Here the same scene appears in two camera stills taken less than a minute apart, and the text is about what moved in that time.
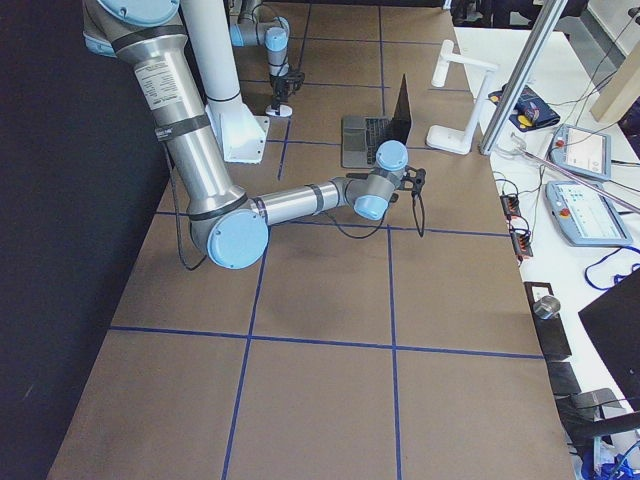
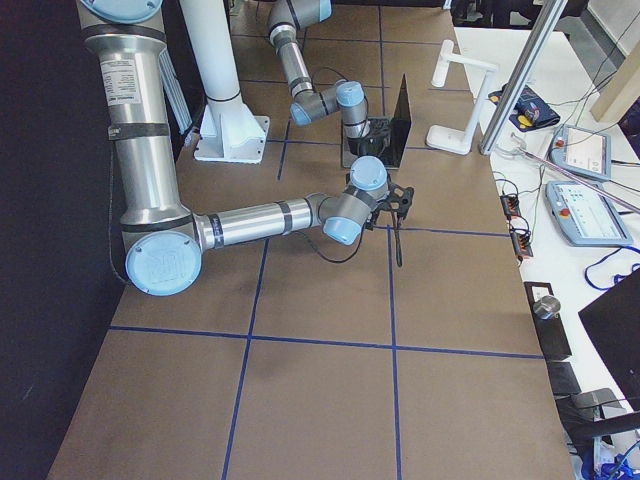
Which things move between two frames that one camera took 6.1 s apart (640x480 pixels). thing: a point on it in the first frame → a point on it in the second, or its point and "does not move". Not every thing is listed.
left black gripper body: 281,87 → 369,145
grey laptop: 361,136 does not move
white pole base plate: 240,133 does not move
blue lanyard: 617,275 does not move
